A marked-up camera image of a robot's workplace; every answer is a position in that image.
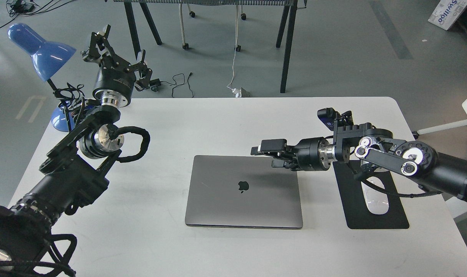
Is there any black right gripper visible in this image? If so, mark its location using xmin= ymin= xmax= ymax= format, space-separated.
xmin=251 ymin=137 xmax=330 ymax=171

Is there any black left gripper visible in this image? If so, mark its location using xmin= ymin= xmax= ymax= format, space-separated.
xmin=81 ymin=25 xmax=152 ymax=107

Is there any grey laptop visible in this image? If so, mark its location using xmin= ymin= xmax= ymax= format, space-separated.
xmin=185 ymin=155 xmax=303 ymax=229

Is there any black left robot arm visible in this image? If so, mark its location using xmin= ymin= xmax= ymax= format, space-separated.
xmin=0 ymin=26 xmax=152 ymax=277

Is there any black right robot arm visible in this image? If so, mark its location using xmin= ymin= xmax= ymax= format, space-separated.
xmin=251 ymin=108 xmax=467 ymax=229

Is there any blue desk lamp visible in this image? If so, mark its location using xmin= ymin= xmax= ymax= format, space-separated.
xmin=7 ymin=23 xmax=84 ymax=132

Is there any black mouse pad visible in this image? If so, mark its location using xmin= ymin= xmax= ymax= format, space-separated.
xmin=332 ymin=162 xmax=409 ymax=229

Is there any white computer mouse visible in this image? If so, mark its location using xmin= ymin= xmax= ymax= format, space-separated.
xmin=361 ymin=182 xmax=389 ymax=215

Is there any white cardboard box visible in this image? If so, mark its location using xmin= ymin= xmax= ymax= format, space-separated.
xmin=428 ymin=0 xmax=467 ymax=30

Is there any black cable with adapter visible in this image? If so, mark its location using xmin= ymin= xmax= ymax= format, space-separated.
xmin=147 ymin=72 xmax=195 ymax=98

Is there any white power cable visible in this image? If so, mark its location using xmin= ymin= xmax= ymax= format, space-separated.
xmin=226 ymin=5 xmax=251 ymax=98

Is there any black cable bundle on floor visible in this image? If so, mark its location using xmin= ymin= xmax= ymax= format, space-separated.
xmin=0 ymin=0 xmax=78 ymax=36

